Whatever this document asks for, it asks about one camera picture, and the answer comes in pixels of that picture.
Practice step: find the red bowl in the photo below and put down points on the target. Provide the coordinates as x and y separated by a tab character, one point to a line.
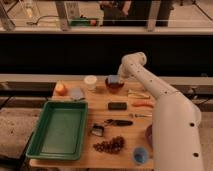
113	87

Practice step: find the blue sponge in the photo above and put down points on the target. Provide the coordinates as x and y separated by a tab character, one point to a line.
113	79

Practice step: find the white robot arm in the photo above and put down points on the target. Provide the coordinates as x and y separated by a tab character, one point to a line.
175	133

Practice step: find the purple bowl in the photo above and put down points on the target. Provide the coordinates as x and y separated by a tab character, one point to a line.
148	135

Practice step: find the white cup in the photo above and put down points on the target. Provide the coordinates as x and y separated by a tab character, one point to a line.
90	82

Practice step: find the black rectangular block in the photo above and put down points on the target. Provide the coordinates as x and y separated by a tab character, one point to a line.
117	106

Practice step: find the beige tongs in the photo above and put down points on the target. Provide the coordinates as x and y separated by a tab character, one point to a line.
137	94

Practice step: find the orange carrot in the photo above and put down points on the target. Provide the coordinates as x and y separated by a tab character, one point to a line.
143	104

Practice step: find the metal fork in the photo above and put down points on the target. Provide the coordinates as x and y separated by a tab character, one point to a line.
139	115

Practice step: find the small black metal clip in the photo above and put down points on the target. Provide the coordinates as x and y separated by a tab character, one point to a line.
97	130

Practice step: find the orange fruit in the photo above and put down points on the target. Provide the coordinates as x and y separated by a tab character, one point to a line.
60	89

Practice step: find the bunch of dark grapes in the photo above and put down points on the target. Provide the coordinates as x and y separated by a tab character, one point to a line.
113	146

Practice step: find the green plastic tray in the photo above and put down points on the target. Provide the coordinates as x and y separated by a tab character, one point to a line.
59	133

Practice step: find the green box on shelf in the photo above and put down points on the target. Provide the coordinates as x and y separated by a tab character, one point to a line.
84	22

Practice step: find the blue cup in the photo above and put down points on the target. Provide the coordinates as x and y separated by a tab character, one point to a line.
140	155

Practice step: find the black handled peeler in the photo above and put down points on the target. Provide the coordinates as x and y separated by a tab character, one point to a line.
120	123

